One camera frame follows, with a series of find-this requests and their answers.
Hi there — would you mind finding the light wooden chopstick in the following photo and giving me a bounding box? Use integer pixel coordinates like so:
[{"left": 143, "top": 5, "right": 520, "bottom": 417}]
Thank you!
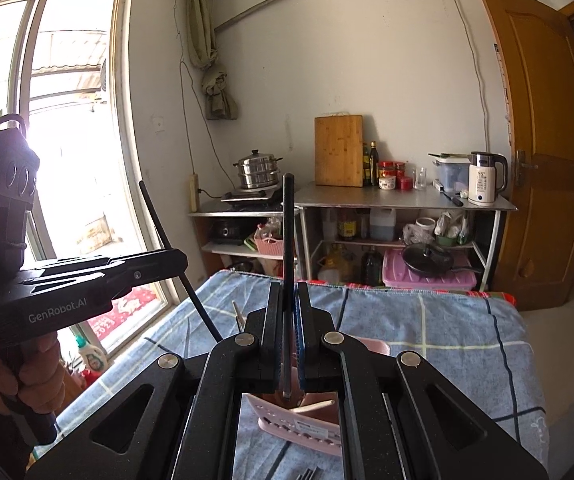
[
  {"left": 290, "top": 399, "right": 336, "bottom": 414},
  {"left": 232, "top": 300, "right": 246, "bottom": 333}
]

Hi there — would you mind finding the steel kitchen table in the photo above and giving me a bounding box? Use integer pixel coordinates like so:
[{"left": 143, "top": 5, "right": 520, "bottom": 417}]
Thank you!
[{"left": 295, "top": 183, "right": 517, "bottom": 292}]

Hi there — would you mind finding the left hand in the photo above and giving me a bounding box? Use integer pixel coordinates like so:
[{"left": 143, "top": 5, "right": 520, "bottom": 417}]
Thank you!
[{"left": 0, "top": 333, "right": 65, "bottom": 415}]

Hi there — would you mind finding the pink utensil basket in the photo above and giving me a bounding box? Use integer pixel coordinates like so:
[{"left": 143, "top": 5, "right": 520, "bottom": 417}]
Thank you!
[{"left": 242, "top": 336, "right": 393, "bottom": 458}]

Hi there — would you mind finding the white detergent bottle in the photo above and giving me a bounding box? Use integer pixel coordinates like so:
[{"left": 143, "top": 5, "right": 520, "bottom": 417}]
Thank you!
[{"left": 76, "top": 335, "right": 108, "bottom": 374}]

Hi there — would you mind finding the pink plastic bin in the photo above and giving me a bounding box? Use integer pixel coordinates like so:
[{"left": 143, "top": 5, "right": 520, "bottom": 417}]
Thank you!
[{"left": 381, "top": 248, "right": 479, "bottom": 292}]

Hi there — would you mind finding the pink woven basket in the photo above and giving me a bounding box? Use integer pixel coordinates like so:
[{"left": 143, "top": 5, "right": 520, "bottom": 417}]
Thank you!
[{"left": 253, "top": 230, "right": 284, "bottom": 258}]

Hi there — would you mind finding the low side shelf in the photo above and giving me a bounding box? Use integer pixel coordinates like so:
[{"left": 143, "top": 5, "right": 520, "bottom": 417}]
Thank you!
[{"left": 189, "top": 200, "right": 283, "bottom": 278}]

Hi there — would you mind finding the black frying pan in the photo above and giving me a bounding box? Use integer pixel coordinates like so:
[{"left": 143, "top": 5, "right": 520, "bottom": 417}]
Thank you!
[{"left": 402, "top": 243, "right": 479, "bottom": 278}]

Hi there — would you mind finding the white plastic jug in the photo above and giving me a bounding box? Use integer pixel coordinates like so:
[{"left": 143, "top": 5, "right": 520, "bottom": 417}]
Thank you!
[{"left": 369, "top": 208, "right": 397, "bottom": 242}]

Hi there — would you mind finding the blue checked tablecloth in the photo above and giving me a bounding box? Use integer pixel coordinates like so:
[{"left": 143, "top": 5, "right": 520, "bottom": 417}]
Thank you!
[{"left": 28, "top": 283, "right": 546, "bottom": 479}]

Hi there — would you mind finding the induction cooker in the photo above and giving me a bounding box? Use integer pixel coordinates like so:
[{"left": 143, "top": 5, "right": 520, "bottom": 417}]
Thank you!
[{"left": 220, "top": 186, "right": 283, "bottom": 210}]

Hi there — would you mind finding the steel steamer pot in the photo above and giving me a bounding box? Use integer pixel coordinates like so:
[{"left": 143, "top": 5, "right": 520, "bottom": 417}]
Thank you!
[{"left": 234, "top": 150, "right": 281, "bottom": 190}]

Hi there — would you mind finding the red lidded jar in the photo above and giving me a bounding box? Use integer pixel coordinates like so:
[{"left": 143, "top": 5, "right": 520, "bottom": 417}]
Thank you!
[{"left": 378, "top": 160, "right": 413, "bottom": 191}]

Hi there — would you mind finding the glass cup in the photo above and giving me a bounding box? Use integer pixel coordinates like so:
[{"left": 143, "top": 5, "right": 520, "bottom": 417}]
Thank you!
[{"left": 413, "top": 167, "right": 427, "bottom": 191}]

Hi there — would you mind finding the dark sauce bottle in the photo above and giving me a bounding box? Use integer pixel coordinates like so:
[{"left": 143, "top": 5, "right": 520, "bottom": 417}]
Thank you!
[{"left": 368, "top": 141, "right": 379, "bottom": 188}]

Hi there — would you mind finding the bamboo cutting board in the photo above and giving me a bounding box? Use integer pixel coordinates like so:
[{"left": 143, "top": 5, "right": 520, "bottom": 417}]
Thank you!
[{"left": 314, "top": 115, "right": 363, "bottom": 188}]

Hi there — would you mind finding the clear plastic storage box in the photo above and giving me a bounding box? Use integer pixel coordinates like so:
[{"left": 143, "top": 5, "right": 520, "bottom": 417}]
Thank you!
[{"left": 429, "top": 153, "right": 470, "bottom": 193}]

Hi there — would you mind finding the white electric kettle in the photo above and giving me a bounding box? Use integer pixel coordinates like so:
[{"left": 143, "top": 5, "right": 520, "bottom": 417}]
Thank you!
[{"left": 468, "top": 152, "right": 508, "bottom": 205}]

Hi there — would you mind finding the wooden door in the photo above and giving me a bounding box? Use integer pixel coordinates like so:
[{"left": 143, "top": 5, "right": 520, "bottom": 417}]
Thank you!
[{"left": 482, "top": 0, "right": 574, "bottom": 311}]

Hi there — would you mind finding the olive green curtain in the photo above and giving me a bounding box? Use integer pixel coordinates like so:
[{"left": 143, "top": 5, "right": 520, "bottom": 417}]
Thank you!
[{"left": 186, "top": 0, "right": 238, "bottom": 120}]

